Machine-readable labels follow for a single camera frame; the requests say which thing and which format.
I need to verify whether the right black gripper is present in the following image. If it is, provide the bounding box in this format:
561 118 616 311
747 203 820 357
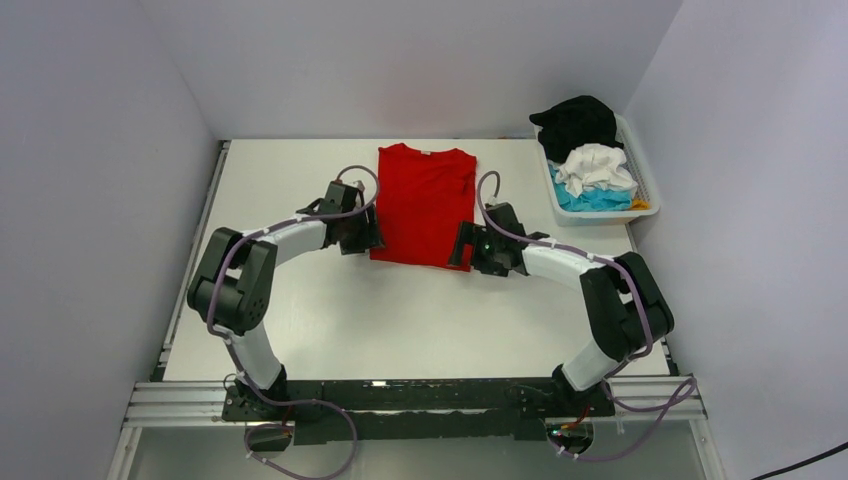
447 221 508 278

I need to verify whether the red t shirt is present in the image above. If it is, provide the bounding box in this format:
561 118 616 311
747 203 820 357
369 143 477 272

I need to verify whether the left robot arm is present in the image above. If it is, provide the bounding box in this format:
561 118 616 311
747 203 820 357
187 180 384 420

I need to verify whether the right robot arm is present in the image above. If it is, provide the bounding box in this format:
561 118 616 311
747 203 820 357
448 202 675 415

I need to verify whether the turquoise t shirt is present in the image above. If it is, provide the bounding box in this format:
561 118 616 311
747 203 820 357
548 164 635 213

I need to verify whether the white t shirt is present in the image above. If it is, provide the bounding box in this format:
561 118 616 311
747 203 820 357
553 143 639 200

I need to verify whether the black t shirt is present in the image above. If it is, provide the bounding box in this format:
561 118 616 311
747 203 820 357
529 95 623 164

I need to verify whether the white laundry basket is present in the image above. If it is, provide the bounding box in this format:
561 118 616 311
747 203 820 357
533 113 662 227

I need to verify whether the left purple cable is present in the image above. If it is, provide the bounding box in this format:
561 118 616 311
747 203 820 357
205 164 382 480

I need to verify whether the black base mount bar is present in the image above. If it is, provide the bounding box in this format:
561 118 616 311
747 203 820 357
222 377 615 445

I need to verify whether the black floor cable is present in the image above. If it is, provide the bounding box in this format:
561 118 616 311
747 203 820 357
751 441 848 480

